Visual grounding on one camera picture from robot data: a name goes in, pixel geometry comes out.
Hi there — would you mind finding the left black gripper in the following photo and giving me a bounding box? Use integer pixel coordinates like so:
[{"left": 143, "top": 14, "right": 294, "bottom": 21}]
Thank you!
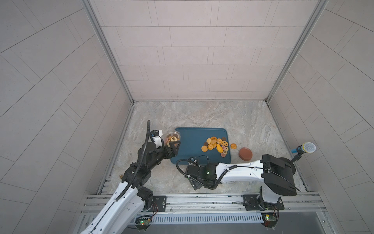
[{"left": 146, "top": 140, "right": 180, "bottom": 172}]

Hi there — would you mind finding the red round jar lid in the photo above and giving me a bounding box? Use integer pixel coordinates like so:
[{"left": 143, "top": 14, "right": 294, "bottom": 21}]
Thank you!
[{"left": 238, "top": 147, "right": 253, "bottom": 161}]

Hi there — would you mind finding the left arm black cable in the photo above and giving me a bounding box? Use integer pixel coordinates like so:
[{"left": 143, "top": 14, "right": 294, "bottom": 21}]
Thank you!
[{"left": 115, "top": 119, "right": 153, "bottom": 202}]

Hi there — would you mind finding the clear jar with beige lid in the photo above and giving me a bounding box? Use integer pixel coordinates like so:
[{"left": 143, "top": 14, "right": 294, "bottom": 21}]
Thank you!
[{"left": 164, "top": 131, "right": 181, "bottom": 147}]

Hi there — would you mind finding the right circuit board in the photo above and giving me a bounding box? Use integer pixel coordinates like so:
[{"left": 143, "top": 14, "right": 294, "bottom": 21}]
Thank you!
[{"left": 262, "top": 213, "right": 279, "bottom": 228}]

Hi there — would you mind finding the microphone with foam head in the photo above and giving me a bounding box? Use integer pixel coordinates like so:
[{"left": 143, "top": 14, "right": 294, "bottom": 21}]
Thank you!
[{"left": 291, "top": 142, "right": 316, "bottom": 163}]

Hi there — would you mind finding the circuit board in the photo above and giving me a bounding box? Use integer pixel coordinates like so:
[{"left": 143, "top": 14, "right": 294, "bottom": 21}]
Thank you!
[
  {"left": 135, "top": 215, "right": 153, "bottom": 231},
  {"left": 262, "top": 213, "right": 279, "bottom": 228}
]

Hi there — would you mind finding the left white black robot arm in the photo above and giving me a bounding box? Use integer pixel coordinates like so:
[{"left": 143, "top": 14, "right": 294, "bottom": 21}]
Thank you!
[{"left": 82, "top": 140, "right": 181, "bottom": 234}]

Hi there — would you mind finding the teal plastic tray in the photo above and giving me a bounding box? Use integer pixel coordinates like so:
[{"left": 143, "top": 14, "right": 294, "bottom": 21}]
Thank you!
[{"left": 171, "top": 127, "right": 231, "bottom": 165}]

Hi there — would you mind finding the aluminium mounting rail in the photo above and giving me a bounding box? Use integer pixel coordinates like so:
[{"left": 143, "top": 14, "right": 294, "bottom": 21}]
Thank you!
[{"left": 79, "top": 192, "right": 327, "bottom": 215}]

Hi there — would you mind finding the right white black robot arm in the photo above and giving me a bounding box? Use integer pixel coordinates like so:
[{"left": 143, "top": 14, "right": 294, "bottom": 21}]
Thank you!
[{"left": 176, "top": 155, "right": 299, "bottom": 211}]

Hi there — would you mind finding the left circuit board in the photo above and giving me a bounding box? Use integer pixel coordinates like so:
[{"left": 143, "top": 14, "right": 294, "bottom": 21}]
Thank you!
[{"left": 135, "top": 215, "right": 153, "bottom": 231}]

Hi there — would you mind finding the cookies pile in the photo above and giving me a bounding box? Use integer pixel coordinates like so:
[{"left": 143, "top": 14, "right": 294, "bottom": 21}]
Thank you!
[{"left": 201, "top": 136, "right": 229, "bottom": 158}]

